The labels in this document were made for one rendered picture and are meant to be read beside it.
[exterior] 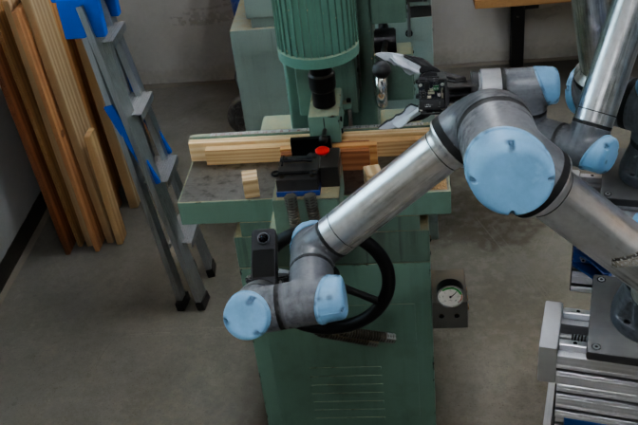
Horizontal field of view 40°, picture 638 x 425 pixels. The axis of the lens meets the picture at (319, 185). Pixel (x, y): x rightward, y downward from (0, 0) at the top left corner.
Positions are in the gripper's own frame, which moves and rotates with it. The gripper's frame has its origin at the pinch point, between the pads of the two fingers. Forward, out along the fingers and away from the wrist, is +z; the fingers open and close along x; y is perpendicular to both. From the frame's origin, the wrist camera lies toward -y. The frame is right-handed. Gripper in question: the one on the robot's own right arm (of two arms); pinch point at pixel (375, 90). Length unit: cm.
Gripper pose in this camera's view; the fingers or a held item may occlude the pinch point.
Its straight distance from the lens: 176.1
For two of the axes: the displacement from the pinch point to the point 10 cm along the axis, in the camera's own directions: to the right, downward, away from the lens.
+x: 0.7, 9.4, 3.3
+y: -0.8, 3.4, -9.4
